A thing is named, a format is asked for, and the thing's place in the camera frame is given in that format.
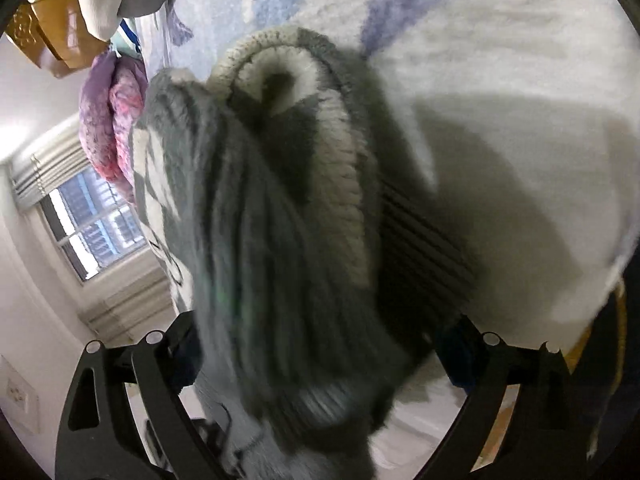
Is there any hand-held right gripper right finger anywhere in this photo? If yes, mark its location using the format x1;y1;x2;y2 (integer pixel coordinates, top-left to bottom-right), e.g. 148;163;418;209
425;315;591;480

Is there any bed with leaf print sheet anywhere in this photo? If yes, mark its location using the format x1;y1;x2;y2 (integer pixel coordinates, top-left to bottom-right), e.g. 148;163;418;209
122;0;638;476

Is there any folded white cloth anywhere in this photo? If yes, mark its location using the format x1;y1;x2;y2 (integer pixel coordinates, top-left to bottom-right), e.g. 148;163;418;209
77;0;146;41

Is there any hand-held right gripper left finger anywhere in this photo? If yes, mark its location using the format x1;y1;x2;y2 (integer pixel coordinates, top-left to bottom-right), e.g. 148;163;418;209
55;310;226;480

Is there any barred window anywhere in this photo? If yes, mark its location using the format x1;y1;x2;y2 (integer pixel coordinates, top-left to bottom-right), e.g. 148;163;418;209
37;165;151;286

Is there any grey white checkered cardigan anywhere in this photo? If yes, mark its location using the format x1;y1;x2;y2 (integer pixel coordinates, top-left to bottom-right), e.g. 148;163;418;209
127;25;481;480

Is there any striped teal pillow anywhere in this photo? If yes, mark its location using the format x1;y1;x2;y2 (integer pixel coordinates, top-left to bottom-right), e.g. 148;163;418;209
109;19;143;61

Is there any grey beige striped curtain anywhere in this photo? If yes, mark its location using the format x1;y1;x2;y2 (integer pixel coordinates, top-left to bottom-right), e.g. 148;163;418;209
10;127;93;208
80;255;181;346

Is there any white wall socket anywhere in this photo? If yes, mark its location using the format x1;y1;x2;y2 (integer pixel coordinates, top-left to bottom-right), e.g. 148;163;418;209
0;355;41;436

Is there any purple floral quilt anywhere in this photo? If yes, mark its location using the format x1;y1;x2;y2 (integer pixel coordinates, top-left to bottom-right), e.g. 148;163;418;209
77;52;151;206

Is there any wooden headboard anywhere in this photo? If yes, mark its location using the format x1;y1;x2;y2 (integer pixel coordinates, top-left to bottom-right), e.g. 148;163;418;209
5;0;111;78

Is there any black cable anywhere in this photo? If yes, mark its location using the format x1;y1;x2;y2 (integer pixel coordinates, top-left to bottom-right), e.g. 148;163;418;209
192;400;266;478

